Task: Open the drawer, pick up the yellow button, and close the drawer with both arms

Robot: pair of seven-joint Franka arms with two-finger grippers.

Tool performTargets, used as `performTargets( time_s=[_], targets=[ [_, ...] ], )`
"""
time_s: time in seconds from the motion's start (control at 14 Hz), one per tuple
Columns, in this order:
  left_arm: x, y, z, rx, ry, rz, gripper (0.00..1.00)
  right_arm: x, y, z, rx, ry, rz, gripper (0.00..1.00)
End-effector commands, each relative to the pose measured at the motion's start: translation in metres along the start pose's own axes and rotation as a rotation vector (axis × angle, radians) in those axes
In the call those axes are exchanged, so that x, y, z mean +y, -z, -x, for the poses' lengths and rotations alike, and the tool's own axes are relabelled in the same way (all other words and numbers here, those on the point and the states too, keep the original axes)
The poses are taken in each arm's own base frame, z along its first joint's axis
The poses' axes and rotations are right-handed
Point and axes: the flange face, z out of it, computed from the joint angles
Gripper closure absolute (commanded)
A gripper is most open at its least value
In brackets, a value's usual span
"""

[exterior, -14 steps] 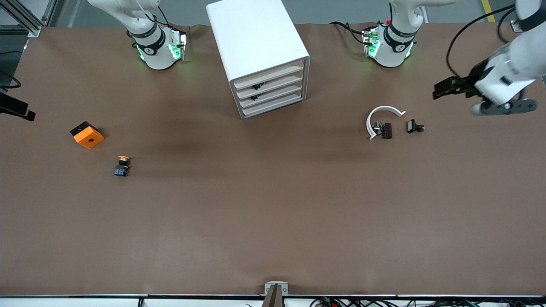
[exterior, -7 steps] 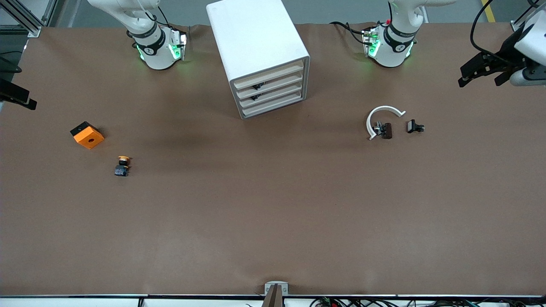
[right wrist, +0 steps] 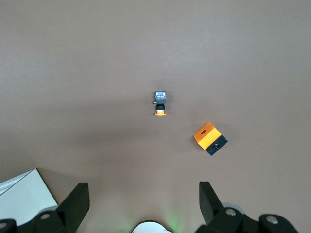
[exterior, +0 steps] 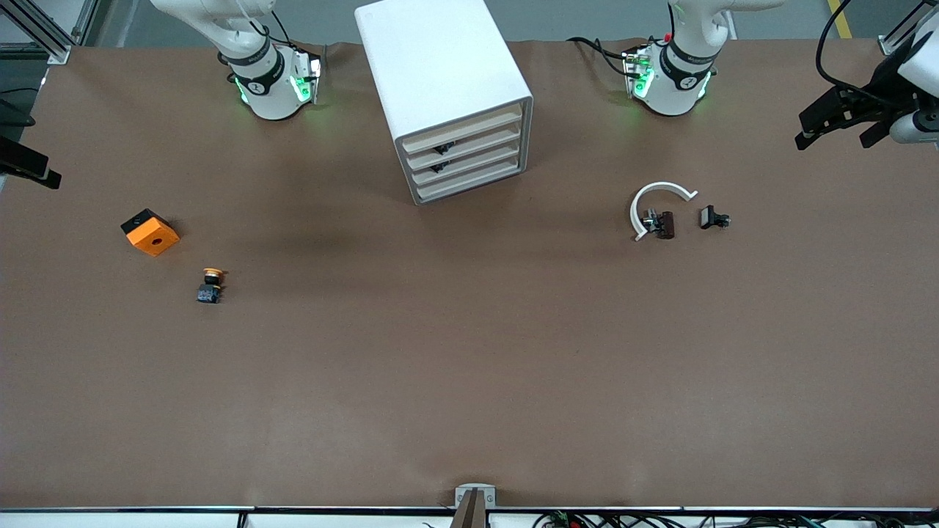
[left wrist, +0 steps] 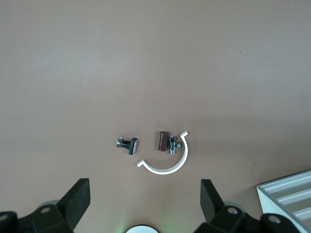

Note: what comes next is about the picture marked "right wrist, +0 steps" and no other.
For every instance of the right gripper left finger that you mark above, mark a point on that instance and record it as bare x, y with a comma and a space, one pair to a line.
73, 208

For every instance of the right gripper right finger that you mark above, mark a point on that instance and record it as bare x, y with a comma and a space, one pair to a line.
211, 208

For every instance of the blue-topped push button switch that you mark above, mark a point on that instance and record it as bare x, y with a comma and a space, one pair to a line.
160, 96

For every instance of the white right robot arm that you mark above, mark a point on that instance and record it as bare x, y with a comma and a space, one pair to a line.
150, 228

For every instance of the white drawer cabinet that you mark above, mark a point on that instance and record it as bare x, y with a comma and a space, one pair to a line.
24, 194

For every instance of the orange and black button box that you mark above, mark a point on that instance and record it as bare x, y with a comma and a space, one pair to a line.
206, 138

